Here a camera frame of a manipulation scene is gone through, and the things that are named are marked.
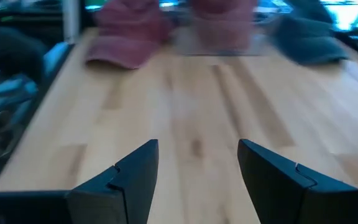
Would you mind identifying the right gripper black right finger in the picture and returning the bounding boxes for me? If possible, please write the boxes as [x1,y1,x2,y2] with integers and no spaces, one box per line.
[237,138,358,224]

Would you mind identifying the clear plastic bin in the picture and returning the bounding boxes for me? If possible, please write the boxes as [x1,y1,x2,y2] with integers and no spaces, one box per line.
[172,26,269,57]

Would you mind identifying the grey upright post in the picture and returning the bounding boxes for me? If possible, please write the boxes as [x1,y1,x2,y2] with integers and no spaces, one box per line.
[62,0,82,43]

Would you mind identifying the navy blue baseball cap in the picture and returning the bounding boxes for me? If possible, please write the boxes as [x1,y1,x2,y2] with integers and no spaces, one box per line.
[270,14,349,66]

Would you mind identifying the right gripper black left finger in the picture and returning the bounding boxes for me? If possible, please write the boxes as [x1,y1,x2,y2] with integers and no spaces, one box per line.
[66,139,160,224]

